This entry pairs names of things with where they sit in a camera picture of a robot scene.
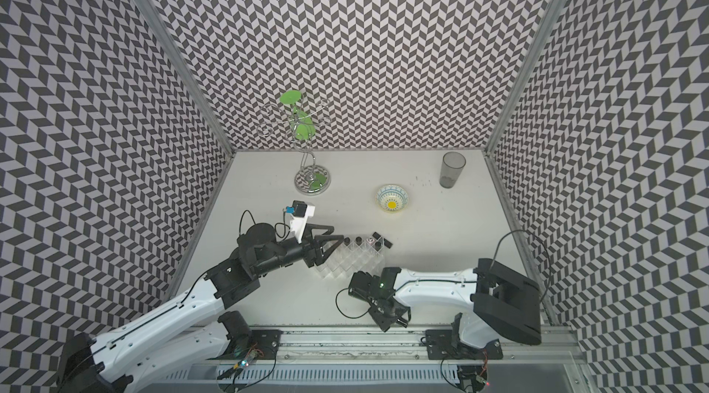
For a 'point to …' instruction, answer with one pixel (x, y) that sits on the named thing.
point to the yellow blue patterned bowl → (392, 198)
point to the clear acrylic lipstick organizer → (354, 255)
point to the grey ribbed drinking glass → (451, 168)
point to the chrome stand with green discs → (297, 123)
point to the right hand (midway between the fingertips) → (392, 319)
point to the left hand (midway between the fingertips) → (337, 238)
